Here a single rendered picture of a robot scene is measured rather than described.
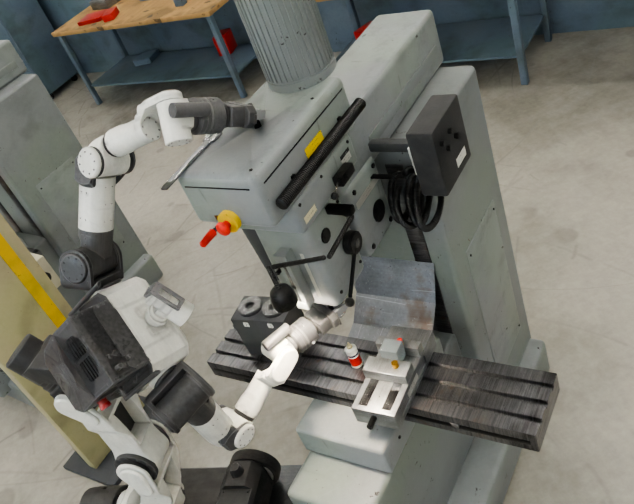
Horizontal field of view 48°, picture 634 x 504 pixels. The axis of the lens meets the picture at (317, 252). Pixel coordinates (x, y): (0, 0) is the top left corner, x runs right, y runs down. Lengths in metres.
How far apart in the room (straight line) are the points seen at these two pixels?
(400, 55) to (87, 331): 1.25
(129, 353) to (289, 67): 0.84
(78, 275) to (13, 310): 1.60
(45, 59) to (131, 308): 7.48
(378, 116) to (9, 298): 1.99
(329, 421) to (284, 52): 1.21
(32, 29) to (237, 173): 7.61
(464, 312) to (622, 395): 1.02
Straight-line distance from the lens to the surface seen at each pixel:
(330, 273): 2.00
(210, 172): 1.75
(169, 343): 1.91
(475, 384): 2.28
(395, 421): 2.20
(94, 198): 1.89
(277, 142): 1.74
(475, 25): 6.18
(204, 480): 2.88
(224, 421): 2.04
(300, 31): 1.90
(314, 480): 2.47
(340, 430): 2.40
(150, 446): 2.38
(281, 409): 3.71
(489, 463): 2.99
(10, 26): 9.04
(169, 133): 1.68
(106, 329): 1.85
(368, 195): 2.11
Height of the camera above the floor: 2.68
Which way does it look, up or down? 36 degrees down
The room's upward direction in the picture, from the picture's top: 23 degrees counter-clockwise
